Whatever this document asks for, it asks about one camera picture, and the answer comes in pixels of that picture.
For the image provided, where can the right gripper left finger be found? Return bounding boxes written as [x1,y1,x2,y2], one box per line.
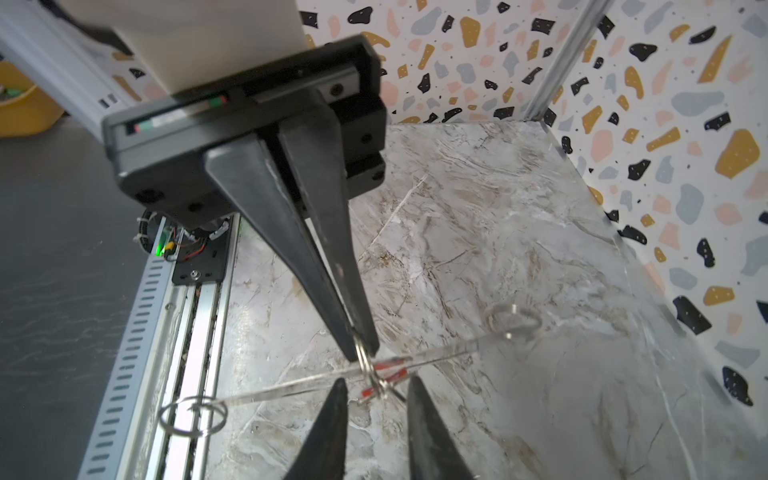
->
[284,379,348,480]

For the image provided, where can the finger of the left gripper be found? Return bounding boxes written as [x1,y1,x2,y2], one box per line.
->
[204,135,358,362]
[279,106,380,356]

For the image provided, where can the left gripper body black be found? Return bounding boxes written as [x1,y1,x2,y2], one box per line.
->
[102,35,387,229]

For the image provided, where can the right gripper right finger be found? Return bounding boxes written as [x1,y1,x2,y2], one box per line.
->
[407,376,473,480]

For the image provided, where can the red key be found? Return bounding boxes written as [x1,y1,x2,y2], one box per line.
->
[356,356,412,404]

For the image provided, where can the metal keyring plate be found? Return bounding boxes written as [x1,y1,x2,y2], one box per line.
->
[157,304,543,439]

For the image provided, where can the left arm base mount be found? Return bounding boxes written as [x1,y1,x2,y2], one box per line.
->
[133,210,235,286]

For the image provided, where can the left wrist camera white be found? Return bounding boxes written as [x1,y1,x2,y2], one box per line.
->
[59,0,308,94]

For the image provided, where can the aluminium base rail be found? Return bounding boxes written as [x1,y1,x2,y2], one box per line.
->
[134,215,240,479]

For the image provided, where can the perforated cable tray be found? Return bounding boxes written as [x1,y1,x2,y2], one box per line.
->
[78,253,170,479]

